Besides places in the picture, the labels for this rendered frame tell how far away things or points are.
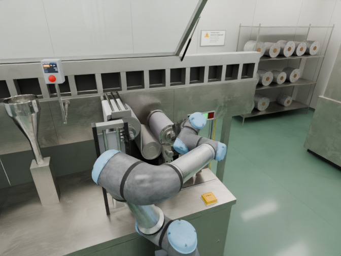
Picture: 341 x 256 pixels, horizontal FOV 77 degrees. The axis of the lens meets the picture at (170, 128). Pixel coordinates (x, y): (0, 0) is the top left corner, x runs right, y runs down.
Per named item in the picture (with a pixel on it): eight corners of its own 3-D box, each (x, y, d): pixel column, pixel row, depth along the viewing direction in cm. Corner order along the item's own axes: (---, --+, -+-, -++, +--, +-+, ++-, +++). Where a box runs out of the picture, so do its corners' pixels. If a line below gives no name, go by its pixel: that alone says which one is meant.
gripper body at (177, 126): (183, 124, 122) (191, 117, 111) (186, 138, 121) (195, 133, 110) (170, 126, 120) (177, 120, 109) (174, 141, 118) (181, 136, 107)
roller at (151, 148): (142, 160, 129) (141, 143, 124) (133, 141, 150) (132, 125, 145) (161, 156, 133) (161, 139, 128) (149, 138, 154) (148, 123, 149)
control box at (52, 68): (44, 85, 94) (38, 61, 90) (49, 81, 100) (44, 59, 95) (61, 84, 95) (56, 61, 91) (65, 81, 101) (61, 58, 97)
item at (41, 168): (36, 211, 121) (3, 118, 96) (40, 194, 133) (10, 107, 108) (64, 204, 126) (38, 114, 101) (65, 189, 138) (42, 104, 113)
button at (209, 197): (206, 204, 127) (207, 201, 126) (201, 196, 133) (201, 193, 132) (216, 201, 129) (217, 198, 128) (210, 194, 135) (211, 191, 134)
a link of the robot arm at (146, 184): (159, 188, 49) (230, 137, 89) (124, 171, 55) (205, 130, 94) (155, 229, 53) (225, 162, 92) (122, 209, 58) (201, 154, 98)
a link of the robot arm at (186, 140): (192, 152, 88) (203, 130, 92) (169, 144, 93) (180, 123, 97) (196, 160, 94) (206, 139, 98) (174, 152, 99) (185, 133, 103)
